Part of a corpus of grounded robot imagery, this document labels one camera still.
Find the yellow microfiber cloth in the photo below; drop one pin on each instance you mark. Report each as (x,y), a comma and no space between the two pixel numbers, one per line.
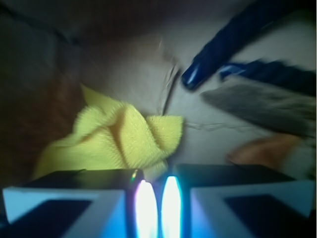
(109,134)

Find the orange spiral seashell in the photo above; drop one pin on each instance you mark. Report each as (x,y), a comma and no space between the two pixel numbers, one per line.
(270,152)

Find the brown paper bag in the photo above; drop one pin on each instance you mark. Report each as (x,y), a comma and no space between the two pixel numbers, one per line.
(157,55)

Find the weathered wood piece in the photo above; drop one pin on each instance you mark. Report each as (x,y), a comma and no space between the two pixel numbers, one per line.
(267,106)

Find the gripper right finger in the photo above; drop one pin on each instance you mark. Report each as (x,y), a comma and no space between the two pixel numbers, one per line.
(236,201)

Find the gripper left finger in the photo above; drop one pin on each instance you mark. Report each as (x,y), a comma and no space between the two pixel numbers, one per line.
(82,204)

